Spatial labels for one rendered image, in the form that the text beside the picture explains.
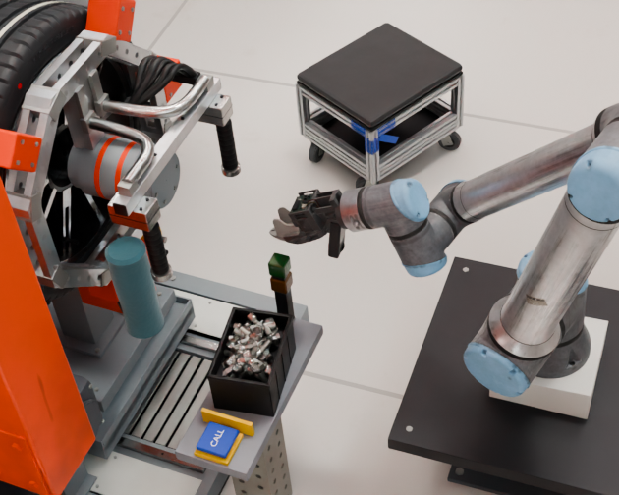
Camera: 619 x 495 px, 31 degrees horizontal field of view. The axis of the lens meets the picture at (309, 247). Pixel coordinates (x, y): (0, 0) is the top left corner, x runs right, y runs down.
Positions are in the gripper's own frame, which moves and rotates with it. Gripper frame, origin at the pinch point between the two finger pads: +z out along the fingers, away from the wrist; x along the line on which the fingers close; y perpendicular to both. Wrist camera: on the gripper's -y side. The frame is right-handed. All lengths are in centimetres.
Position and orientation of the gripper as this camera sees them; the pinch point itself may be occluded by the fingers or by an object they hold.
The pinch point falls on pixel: (276, 233)
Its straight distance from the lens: 245.5
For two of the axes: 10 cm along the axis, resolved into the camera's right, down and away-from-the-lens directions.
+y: -4.7, -7.0, -5.3
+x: -3.0, 6.9, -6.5
